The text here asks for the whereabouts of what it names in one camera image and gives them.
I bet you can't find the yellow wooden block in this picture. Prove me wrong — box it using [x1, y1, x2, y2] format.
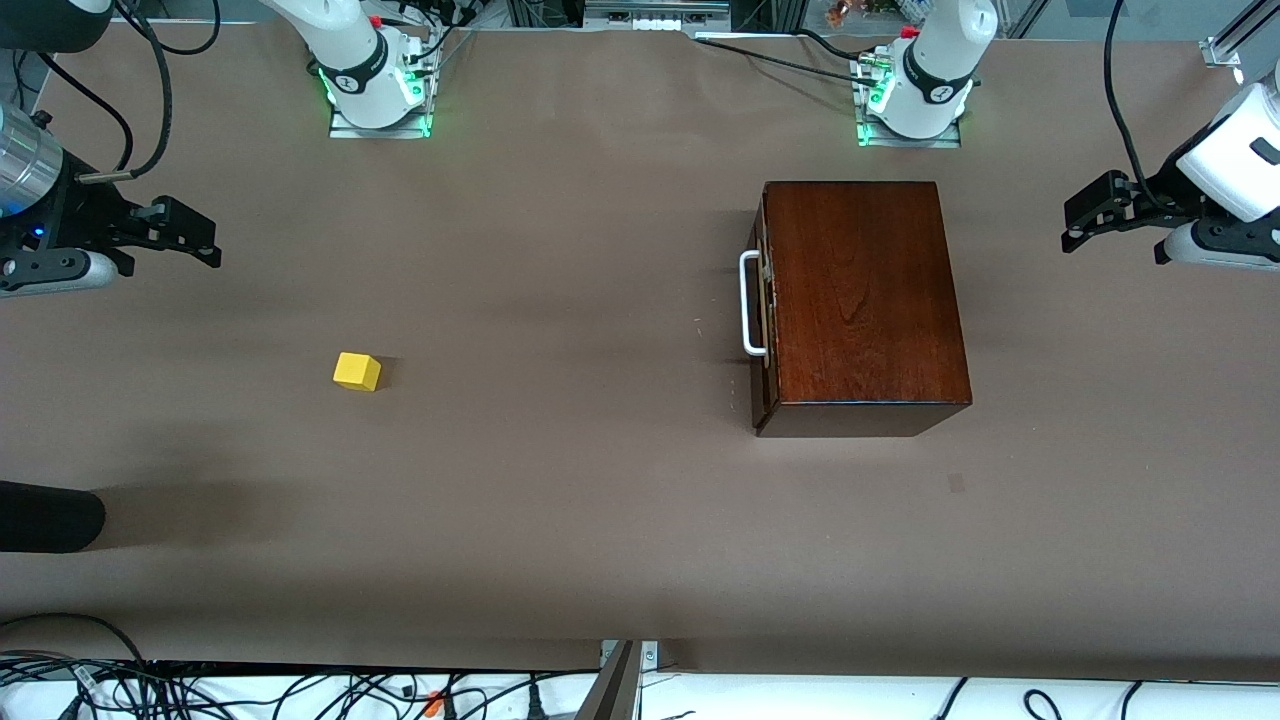
[333, 352, 382, 392]

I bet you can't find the dark brown wooden cabinet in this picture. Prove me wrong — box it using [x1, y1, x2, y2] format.
[755, 180, 973, 439]

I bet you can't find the black cylindrical object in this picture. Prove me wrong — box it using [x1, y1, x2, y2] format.
[0, 480, 107, 554]

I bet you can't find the grey power strip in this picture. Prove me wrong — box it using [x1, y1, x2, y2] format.
[583, 0, 731, 33]

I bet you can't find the aluminium profile beam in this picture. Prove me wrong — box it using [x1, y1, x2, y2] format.
[575, 640, 643, 720]

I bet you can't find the aluminium frame rail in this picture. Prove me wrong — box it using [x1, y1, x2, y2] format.
[1200, 0, 1280, 69]

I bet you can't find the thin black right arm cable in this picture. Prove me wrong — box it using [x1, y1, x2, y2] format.
[38, 55, 135, 171]

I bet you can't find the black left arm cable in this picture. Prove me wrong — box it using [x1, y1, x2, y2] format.
[1103, 0, 1171, 211]

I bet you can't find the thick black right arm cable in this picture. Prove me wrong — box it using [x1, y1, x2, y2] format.
[80, 0, 173, 186]

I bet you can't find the looped black right arm cable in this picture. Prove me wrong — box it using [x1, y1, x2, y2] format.
[138, 0, 222, 57]

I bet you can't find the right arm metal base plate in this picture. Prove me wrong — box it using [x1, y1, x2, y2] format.
[328, 30, 433, 139]

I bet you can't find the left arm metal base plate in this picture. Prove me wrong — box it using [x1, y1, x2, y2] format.
[855, 55, 963, 149]

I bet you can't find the black cable on table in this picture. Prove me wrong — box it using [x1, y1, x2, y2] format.
[695, 35, 891, 86]

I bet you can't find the arched black cable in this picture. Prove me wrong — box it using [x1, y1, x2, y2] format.
[0, 613, 149, 663]

